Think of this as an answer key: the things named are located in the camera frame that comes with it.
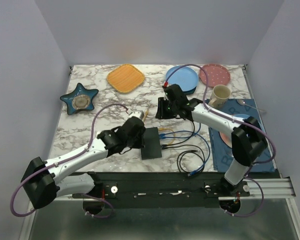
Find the pink dotted plate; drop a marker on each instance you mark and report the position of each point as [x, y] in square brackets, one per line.
[214, 74]

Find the pink plate on placemat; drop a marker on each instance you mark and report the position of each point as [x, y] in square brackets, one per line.
[226, 140]

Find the orange woven square plate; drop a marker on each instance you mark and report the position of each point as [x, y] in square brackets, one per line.
[125, 78]

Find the cream ceramic mug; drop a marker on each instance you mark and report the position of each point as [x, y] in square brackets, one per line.
[219, 96]

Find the aluminium rail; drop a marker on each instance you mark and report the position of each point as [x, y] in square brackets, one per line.
[273, 188]

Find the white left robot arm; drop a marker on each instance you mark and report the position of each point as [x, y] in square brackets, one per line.
[45, 180]

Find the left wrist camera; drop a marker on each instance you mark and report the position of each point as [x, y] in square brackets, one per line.
[137, 113]

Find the light blue plate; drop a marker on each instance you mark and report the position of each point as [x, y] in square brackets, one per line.
[240, 117]

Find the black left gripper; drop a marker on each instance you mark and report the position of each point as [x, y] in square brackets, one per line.
[140, 144]

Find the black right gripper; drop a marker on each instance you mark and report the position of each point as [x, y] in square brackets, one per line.
[161, 113]

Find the black network switch box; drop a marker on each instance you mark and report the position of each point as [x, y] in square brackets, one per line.
[152, 147]

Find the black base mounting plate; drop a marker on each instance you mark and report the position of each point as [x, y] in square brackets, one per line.
[153, 190]

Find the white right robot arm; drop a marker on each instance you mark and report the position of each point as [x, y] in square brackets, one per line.
[247, 138]

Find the blue round plate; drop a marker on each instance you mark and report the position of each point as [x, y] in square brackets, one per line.
[184, 74]

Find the blue star-shaped dish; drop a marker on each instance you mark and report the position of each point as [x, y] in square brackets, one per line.
[80, 99]

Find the metal spoon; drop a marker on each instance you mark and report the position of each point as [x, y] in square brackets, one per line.
[243, 103]

